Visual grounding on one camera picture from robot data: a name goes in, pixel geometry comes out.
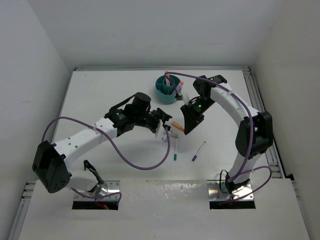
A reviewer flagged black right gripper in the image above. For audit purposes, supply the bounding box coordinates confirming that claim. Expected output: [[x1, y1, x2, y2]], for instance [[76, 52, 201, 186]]
[[181, 96, 216, 134]]

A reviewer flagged orange highlighter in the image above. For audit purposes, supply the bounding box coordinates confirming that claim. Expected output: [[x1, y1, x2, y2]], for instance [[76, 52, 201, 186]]
[[171, 121, 185, 132]]

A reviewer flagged pink pen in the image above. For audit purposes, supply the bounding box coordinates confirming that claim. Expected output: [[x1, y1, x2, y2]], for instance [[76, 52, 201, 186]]
[[166, 75, 173, 86], [164, 69, 170, 86]]

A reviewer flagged pink highlighter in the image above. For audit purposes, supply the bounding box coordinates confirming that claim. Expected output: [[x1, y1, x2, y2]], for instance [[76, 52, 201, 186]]
[[172, 84, 183, 95]]

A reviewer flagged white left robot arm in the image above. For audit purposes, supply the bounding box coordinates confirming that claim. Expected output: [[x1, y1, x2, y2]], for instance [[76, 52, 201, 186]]
[[32, 92, 172, 195]]

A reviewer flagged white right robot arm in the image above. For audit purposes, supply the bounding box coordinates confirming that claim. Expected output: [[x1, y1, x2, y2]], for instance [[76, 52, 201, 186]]
[[180, 75, 274, 193]]

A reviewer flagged teal round pen holder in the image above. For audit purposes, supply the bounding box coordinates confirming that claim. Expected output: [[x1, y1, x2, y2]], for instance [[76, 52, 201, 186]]
[[155, 75, 181, 104]]

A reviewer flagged purple capped white pen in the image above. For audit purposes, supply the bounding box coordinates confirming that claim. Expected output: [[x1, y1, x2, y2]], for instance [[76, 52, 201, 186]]
[[191, 141, 206, 162]]

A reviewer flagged teal capped white pen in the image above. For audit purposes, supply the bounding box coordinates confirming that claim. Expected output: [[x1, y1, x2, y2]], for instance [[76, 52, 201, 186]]
[[173, 137, 178, 161]]

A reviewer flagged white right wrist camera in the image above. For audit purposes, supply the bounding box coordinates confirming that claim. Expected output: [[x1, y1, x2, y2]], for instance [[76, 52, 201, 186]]
[[174, 93, 190, 105]]

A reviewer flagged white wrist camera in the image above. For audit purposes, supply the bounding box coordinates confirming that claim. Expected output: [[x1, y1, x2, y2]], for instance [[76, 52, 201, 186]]
[[155, 120, 171, 143], [174, 93, 190, 105]]

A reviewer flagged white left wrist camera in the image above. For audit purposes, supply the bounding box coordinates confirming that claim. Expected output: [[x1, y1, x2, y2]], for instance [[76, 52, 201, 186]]
[[155, 120, 171, 143]]

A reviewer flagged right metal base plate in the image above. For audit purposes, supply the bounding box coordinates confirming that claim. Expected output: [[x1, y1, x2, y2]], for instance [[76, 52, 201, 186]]
[[207, 180, 254, 202]]

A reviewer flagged metal base plate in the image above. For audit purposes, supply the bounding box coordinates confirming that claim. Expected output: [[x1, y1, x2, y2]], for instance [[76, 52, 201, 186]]
[[207, 180, 254, 202], [73, 180, 122, 202]]

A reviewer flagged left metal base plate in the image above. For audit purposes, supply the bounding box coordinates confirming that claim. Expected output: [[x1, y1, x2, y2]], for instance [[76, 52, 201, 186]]
[[73, 180, 122, 202]]

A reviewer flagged aluminium frame rail right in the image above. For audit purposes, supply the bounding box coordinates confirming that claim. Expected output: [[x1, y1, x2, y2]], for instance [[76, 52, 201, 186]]
[[242, 68, 295, 181]]

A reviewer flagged aluminium frame rail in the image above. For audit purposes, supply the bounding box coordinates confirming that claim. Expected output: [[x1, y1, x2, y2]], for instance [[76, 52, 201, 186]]
[[8, 180, 36, 240], [242, 68, 295, 181]]

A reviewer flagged aluminium frame rail left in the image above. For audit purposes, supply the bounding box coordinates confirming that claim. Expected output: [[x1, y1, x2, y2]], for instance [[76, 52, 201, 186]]
[[8, 180, 36, 240]]

